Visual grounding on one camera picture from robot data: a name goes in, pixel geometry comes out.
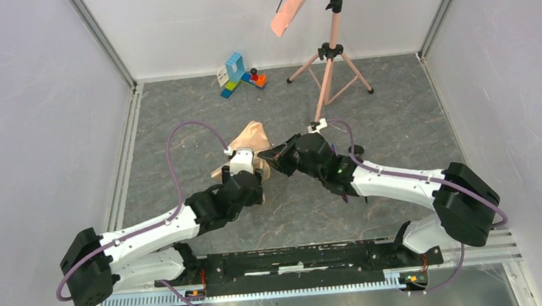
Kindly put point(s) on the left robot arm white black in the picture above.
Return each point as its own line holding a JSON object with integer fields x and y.
{"x": 96, "y": 265}

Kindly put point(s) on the black utensil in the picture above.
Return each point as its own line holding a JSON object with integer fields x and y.
{"x": 357, "y": 151}

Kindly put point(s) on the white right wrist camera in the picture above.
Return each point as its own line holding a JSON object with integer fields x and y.
{"x": 316, "y": 127}

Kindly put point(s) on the pink panel on tripod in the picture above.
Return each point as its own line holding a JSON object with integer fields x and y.
{"x": 284, "y": 16}

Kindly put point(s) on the pink tripod stand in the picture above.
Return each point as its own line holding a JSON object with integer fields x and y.
{"x": 321, "y": 65}

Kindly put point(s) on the colourful toy brick structure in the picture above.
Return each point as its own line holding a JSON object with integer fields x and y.
{"x": 234, "y": 72}

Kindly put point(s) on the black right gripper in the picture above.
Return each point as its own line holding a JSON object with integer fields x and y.
{"x": 279, "y": 156}

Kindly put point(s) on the aluminium frame rail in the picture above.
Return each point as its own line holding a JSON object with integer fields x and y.
{"x": 499, "y": 249}

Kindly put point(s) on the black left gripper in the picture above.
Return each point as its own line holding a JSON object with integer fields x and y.
{"x": 257, "y": 198}

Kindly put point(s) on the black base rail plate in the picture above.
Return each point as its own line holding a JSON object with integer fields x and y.
{"x": 312, "y": 266}

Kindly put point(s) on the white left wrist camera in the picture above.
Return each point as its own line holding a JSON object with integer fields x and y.
{"x": 240, "y": 160}

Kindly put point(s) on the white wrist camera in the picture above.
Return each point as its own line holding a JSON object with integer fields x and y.
{"x": 240, "y": 160}
{"x": 316, "y": 127}

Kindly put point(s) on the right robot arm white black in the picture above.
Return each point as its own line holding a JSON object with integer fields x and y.
{"x": 463, "y": 205}

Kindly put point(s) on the peach cloth napkin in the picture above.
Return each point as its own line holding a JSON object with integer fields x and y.
{"x": 254, "y": 136}

